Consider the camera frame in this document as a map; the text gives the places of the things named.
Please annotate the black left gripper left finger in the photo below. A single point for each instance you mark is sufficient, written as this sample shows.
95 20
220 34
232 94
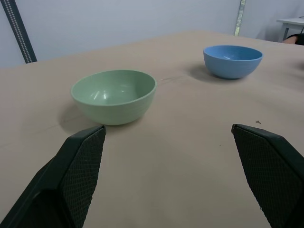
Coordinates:
71 175

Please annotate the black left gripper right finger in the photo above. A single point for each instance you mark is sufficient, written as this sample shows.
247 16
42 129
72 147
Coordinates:
273 175

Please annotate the green bowl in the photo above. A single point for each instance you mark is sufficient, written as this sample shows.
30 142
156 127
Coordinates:
111 99

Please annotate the blue bowl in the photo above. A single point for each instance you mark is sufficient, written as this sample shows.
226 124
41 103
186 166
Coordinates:
231 62

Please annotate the person's arm in black sleeve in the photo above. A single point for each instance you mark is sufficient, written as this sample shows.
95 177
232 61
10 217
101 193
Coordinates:
294 39

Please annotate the white side table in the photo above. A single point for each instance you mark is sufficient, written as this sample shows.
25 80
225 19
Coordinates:
291 26

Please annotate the dark perforated wall strip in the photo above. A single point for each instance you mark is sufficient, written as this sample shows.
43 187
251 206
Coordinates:
20 33

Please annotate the silver wall strip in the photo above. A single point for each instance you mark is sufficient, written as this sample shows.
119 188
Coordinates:
239 16

